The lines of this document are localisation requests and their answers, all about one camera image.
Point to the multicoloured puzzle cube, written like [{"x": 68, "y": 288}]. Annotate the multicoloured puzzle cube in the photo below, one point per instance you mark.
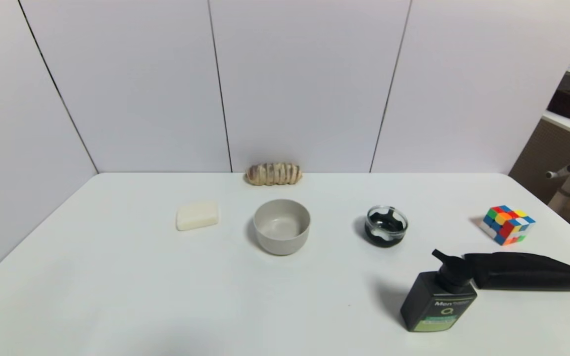
[{"x": 507, "y": 225}]

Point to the braided bread loaf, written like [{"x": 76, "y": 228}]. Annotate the braided bread loaf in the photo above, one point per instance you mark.
[{"x": 273, "y": 174}]

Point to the black zip pouch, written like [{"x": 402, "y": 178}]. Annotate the black zip pouch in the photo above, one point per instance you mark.
[{"x": 527, "y": 272}]

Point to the brown perforated panel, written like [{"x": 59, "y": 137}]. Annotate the brown perforated panel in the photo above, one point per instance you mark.
[{"x": 537, "y": 158}]

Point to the cream soap bar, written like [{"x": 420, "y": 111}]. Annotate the cream soap bar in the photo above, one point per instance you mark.
[{"x": 197, "y": 215}]

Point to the grey-brown round bowl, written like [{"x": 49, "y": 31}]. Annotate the grey-brown round bowl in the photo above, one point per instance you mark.
[{"x": 282, "y": 228}]

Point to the black pump bottle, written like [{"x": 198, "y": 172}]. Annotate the black pump bottle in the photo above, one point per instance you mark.
[{"x": 438, "y": 304}]

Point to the glass jar with black contents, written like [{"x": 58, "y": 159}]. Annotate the glass jar with black contents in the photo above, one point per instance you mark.
[{"x": 386, "y": 227}]

